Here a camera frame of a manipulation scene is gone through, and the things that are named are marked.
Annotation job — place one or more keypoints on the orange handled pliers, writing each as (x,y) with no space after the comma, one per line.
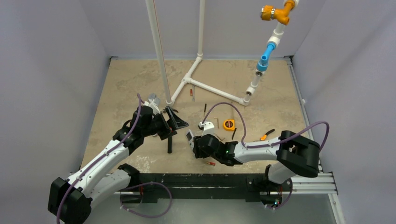
(264,137)

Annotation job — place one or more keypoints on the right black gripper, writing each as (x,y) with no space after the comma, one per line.
(198,146)

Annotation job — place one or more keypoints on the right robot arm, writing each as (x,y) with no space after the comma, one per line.
(297,156)

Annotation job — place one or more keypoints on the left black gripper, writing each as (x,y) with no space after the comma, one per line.
(164,134)

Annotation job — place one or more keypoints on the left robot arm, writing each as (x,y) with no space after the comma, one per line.
(72,199)

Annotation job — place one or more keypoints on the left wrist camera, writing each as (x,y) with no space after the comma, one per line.
(154,105)

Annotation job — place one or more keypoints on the black handled hammer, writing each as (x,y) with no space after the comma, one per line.
(169,149)

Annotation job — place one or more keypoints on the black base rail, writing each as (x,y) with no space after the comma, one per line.
(247,187)

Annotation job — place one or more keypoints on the blue pipe fitting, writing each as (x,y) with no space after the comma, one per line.
(263,63)

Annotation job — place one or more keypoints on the white remote control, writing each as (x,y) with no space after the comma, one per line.
(190,138)

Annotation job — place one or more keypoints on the orange pipe valve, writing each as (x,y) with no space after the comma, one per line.
(281,15)

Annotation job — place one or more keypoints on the red adjustable wrench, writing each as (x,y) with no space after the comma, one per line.
(154,100)

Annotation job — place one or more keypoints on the yellow tape measure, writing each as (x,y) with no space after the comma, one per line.
(229,125)

